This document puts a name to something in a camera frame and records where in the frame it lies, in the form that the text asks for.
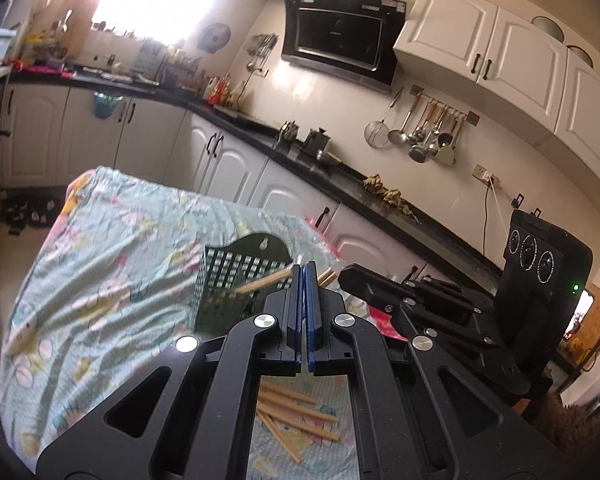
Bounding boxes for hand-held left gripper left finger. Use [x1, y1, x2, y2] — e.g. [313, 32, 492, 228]
[35, 261, 306, 480]

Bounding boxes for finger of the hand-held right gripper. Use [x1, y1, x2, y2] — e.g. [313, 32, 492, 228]
[406, 275, 496, 322]
[339, 264, 486, 347]

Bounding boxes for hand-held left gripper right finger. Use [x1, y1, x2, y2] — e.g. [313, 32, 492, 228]
[304, 261, 576, 480]

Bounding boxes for chopstick pair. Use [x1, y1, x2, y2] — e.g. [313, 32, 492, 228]
[234, 266, 337, 297]

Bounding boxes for green plastic utensil basket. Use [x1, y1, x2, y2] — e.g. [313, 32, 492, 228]
[191, 232, 296, 333]

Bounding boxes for pile of bamboo chopsticks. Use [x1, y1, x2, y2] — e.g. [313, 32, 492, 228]
[256, 382, 342, 463]

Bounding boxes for person's right forearm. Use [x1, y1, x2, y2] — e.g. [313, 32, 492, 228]
[522, 392, 600, 461]

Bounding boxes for ginger roots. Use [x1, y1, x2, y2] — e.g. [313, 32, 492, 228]
[362, 174, 421, 221]

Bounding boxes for black kitchen countertop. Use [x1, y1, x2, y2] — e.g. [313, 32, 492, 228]
[5, 67, 511, 291]

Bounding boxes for pale green spatula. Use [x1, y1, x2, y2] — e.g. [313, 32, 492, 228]
[437, 120, 463, 167]

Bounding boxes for large steel ladle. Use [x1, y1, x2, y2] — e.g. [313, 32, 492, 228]
[408, 110, 438, 163]

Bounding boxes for white base cabinets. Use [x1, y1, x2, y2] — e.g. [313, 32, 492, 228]
[0, 82, 481, 291]

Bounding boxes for steel lidded pot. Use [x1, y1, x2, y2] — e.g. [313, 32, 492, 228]
[302, 128, 331, 153]

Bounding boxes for cartoon printed tablecloth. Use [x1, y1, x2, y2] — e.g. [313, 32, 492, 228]
[0, 166, 361, 480]

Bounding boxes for condiment bottles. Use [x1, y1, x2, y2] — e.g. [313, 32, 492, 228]
[200, 74, 246, 108]

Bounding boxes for black range hood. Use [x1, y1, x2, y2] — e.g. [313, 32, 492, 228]
[280, 0, 407, 95]

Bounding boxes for hanging kitchen tools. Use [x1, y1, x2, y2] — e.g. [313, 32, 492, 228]
[245, 34, 280, 72]

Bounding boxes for black dish rack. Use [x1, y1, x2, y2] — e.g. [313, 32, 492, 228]
[162, 47, 203, 88]

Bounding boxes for blue hanging bin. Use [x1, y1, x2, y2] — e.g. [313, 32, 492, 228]
[94, 91, 118, 120]

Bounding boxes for dark slippers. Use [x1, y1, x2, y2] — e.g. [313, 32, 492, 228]
[2, 195, 66, 233]

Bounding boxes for white power cable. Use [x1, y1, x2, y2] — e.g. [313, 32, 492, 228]
[482, 180, 511, 256]

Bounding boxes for white wall outlet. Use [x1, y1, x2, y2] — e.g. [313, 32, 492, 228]
[472, 163, 501, 187]

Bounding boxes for wall utensil rail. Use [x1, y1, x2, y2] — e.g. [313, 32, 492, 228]
[410, 86, 481, 127]

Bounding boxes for white wall cabinets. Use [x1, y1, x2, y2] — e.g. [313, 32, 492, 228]
[392, 0, 600, 191]

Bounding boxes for small round wall fan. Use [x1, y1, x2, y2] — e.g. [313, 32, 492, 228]
[198, 22, 231, 53]

